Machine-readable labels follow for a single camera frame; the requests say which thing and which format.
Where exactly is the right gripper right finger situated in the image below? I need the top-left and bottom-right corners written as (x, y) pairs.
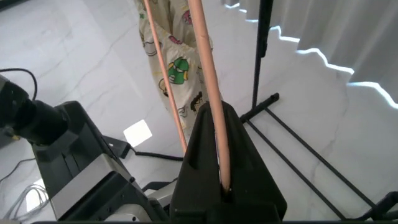
top-left (221, 100), bottom-right (289, 224)

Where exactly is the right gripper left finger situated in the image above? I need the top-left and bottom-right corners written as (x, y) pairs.
top-left (169, 101), bottom-right (225, 224)

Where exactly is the cream printed garment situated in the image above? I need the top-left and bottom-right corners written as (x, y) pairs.
top-left (135, 0), bottom-right (224, 142)

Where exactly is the pink clothes hanger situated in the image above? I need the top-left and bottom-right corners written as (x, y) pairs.
top-left (142, 0), bottom-right (233, 193)

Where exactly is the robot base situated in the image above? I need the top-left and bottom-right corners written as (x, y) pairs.
top-left (30, 100), bottom-right (180, 222)

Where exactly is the black clothes rack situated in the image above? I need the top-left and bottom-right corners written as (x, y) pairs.
top-left (238, 0), bottom-right (398, 222)

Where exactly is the white curtain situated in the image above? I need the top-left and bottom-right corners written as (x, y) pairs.
top-left (222, 0), bottom-right (398, 110)

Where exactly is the black cable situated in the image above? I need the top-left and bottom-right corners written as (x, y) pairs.
top-left (0, 67), bottom-right (39, 102)
top-left (104, 135), bottom-right (185, 162)

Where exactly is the white cable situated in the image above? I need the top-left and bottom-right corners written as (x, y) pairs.
top-left (0, 182), bottom-right (50, 222)

